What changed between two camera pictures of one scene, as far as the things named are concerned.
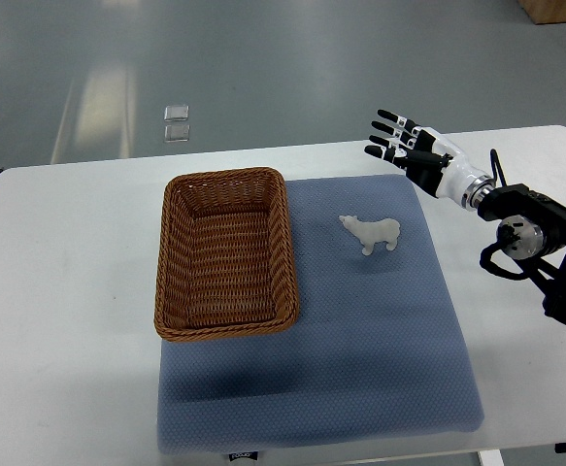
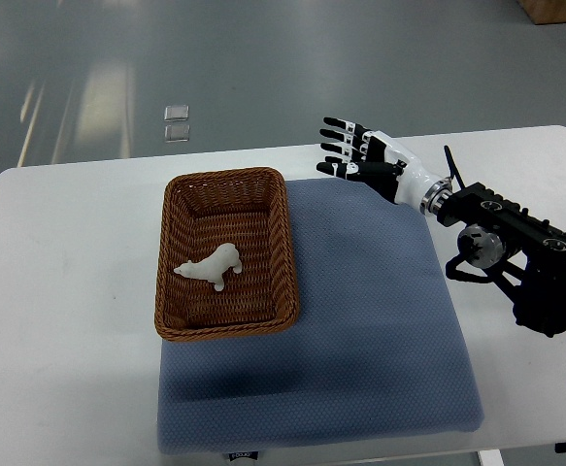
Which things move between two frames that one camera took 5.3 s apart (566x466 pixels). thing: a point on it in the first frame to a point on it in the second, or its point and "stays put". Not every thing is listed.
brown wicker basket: (226, 264) stays put
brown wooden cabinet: (545, 12) stays put
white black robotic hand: (429, 160) to (371, 155)
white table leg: (491, 457) stays put
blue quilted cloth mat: (378, 348) stays put
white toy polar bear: (371, 233) to (214, 267)
